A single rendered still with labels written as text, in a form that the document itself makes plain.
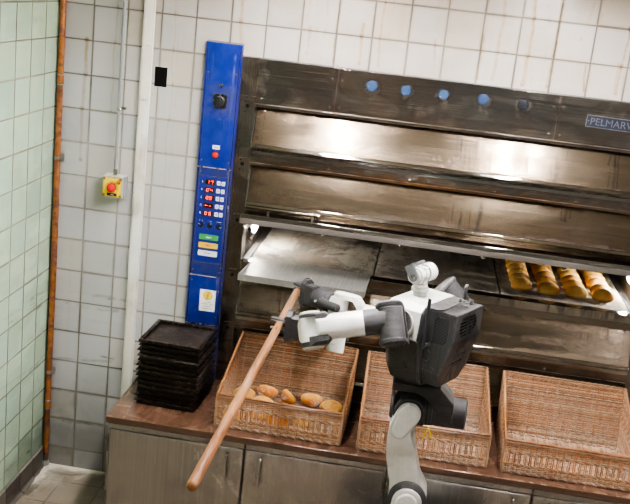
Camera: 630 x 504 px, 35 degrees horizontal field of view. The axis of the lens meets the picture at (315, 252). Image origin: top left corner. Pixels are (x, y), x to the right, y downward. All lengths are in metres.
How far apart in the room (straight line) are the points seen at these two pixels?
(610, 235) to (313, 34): 1.55
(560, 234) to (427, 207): 0.59
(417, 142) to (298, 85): 0.58
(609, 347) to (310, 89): 1.76
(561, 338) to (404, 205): 0.93
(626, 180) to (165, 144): 2.02
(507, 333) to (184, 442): 1.51
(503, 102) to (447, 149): 0.31
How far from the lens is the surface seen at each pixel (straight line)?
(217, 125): 4.41
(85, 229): 4.71
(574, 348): 4.61
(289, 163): 4.41
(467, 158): 4.35
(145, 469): 4.41
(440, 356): 3.49
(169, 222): 4.58
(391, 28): 4.31
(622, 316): 4.59
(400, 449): 3.73
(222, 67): 4.38
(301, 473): 4.27
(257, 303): 4.58
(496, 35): 4.31
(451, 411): 3.66
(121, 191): 4.54
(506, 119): 4.36
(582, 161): 4.41
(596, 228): 4.47
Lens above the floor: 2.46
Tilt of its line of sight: 15 degrees down
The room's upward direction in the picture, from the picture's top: 6 degrees clockwise
